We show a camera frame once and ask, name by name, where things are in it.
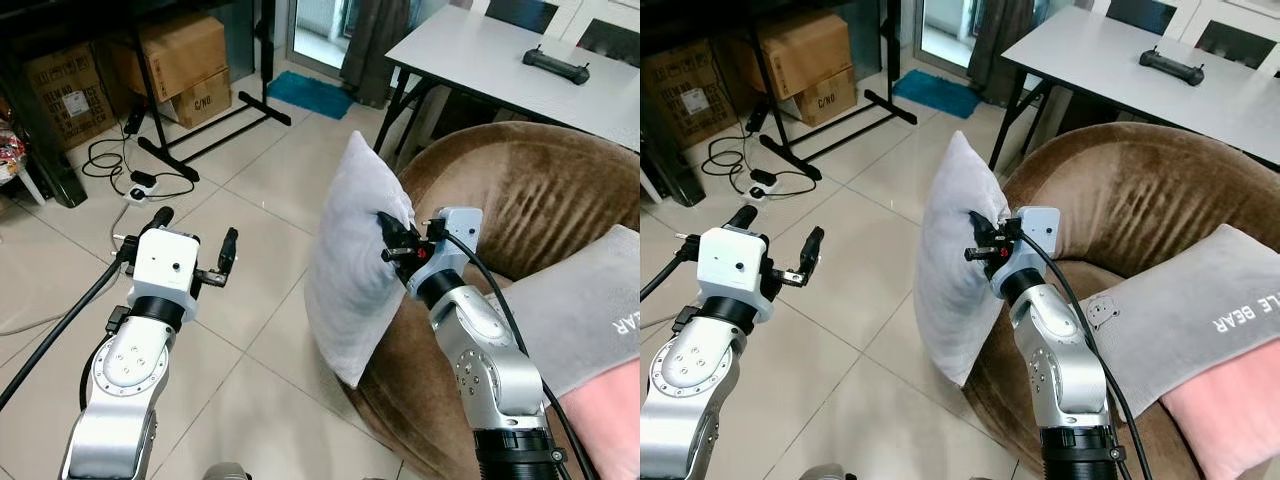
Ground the colourful patterned bag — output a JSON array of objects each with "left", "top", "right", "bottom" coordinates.
[{"left": 0, "top": 104, "right": 27, "bottom": 187}]

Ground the white table with black legs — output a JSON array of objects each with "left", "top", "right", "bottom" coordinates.
[
  {"left": 374, "top": 4, "right": 641, "bottom": 183},
  {"left": 987, "top": 4, "right": 1280, "bottom": 174}
]

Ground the pink pillow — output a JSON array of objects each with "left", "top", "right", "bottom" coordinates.
[
  {"left": 1159, "top": 361, "right": 1280, "bottom": 480},
  {"left": 557, "top": 357, "right": 641, "bottom": 480}
]

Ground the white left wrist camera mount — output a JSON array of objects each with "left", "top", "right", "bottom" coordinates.
[
  {"left": 696, "top": 226, "right": 782, "bottom": 324},
  {"left": 128, "top": 227, "right": 205, "bottom": 322}
]

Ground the brown round velvet sofa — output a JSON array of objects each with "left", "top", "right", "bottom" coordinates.
[
  {"left": 345, "top": 121, "right": 641, "bottom": 480},
  {"left": 961, "top": 121, "right": 1280, "bottom": 480}
]

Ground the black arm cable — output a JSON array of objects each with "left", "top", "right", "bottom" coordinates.
[
  {"left": 640, "top": 238, "right": 702, "bottom": 302},
  {"left": 1018, "top": 233, "right": 1158, "bottom": 480},
  {"left": 0, "top": 248, "right": 137, "bottom": 412},
  {"left": 438, "top": 230, "right": 603, "bottom": 480}
]

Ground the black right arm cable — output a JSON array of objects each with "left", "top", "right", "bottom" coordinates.
[
  {"left": 1018, "top": 233, "right": 1158, "bottom": 480},
  {"left": 438, "top": 230, "right": 603, "bottom": 480}
]

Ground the small printed cardboard box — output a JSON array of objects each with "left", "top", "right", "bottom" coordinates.
[
  {"left": 158, "top": 67, "right": 234, "bottom": 130},
  {"left": 784, "top": 67, "right": 859, "bottom": 127}
]

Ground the grey brown curtain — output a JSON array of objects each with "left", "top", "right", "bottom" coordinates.
[
  {"left": 339, "top": 0, "right": 414, "bottom": 110},
  {"left": 964, "top": 0, "right": 1037, "bottom": 107}
]

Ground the cardboard box with white label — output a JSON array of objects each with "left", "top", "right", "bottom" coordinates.
[
  {"left": 24, "top": 41, "right": 117, "bottom": 152},
  {"left": 644, "top": 41, "right": 740, "bottom": 152}
]

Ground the black metal desk frame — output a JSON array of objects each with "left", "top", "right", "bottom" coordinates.
[
  {"left": 640, "top": 0, "right": 919, "bottom": 210},
  {"left": 0, "top": 0, "right": 294, "bottom": 210}
]

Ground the plain grey pillow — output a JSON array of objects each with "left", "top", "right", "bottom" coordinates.
[
  {"left": 914, "top": 129, "right": 1014, "bottom": 390},
  {"left": 304, "top": 129, "right": 417, "bottom": 390}
]

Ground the blue floor mat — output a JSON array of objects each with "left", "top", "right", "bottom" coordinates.
[
  {"left": 267, "top": 69, "right": 354, "bottom": 122},
  {"left": 892, "top": 69, "right": 980, "bottom": 122}
]

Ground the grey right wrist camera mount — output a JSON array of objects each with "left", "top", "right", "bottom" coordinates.
[
  {"left": 1002, "top": 206, "right": 1062, "bottom": 297},
  {"left": 424, "top": 206, "right": 485, "bottom": 293}
]

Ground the grey pillow with bear print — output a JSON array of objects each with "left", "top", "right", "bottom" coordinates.
[
  {"left": 486, "top": 224, "right": 641, "bottom": 397},
  {"left": 1077, "top": 224, "right": 1280, "bottom": 420}
]

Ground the black remote controller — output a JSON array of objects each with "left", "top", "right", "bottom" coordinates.
[
  {"left": 1137, "top": 44, "right": 1208, "bottom": 87},
  {"left": 521, "top": 44, "right": 592, "bottom": 84}
]

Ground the glass door with white frame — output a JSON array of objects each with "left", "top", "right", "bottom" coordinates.
[
  {"left": 287, "top": 0, "right": 352, "bottom": 72},
  {"left": 914, "top": 0, "right": 977, "bottom": 72}
]

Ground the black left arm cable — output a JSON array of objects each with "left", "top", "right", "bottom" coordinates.
[
  {"left": 640, "top": 238, "right": 702, "bottom": 302},
  {"left": 0, "top": 248, "right": 137, "bottom": 412}
]

